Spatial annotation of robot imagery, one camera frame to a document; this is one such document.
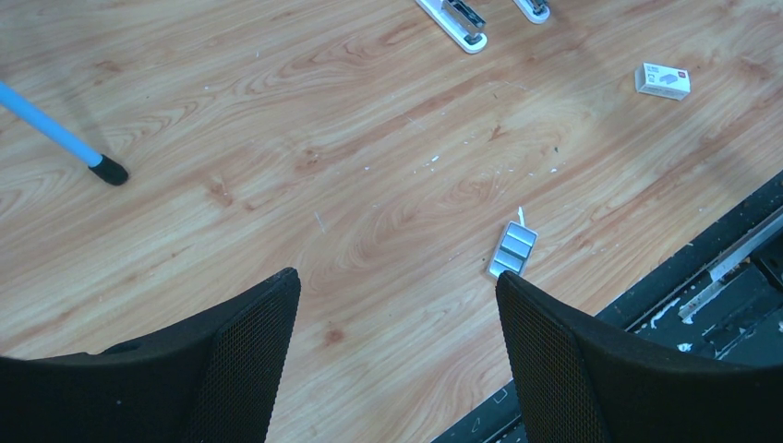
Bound light blue music stand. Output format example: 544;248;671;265
1;83;129;186

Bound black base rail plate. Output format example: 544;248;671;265
440;176;782;442

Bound white stapler tray piece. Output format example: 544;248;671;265
514;0;550;24

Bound small white staple box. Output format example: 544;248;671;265
634;63;691;101

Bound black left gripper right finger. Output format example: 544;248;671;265
496;271;782;442

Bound white staple tray with staples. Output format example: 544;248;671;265
487;221;538;279

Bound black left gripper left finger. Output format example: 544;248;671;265
1;268;301;442

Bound light blue white stapler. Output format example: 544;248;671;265
416;0;488;54

